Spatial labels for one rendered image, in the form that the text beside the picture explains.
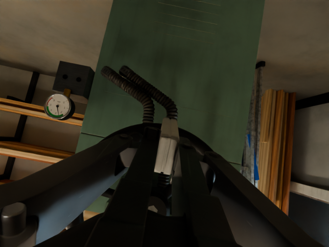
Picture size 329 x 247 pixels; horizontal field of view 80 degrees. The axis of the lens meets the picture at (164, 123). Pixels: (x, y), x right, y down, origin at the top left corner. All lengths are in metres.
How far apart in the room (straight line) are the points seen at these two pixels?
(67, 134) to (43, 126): 0.34
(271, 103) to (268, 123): 0.20
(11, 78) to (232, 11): 3.29
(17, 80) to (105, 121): 3.07
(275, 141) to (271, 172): 0.27
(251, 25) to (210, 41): 0.14
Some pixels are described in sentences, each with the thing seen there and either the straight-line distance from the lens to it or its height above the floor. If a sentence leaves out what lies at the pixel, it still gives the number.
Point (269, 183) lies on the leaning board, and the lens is 2.00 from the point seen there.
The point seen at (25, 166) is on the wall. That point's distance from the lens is 3.38.
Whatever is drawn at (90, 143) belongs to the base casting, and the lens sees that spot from 0.56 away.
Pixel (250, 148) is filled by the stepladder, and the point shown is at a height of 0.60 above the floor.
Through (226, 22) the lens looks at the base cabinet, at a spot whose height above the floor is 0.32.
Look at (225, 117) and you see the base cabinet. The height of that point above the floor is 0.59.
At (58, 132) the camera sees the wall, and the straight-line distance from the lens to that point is 3.21.
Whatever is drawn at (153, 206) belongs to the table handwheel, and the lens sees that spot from 0.34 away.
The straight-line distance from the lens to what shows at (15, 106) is 3.02.
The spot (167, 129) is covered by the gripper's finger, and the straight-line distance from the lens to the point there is 0.16.
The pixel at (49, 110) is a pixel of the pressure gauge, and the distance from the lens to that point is 0.54.
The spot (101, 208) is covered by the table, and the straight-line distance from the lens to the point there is 0.57.
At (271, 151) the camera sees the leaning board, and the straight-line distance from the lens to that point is 2.00.
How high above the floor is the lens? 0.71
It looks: 7 degrees down
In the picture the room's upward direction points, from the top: 169 degrees counter-clockwise
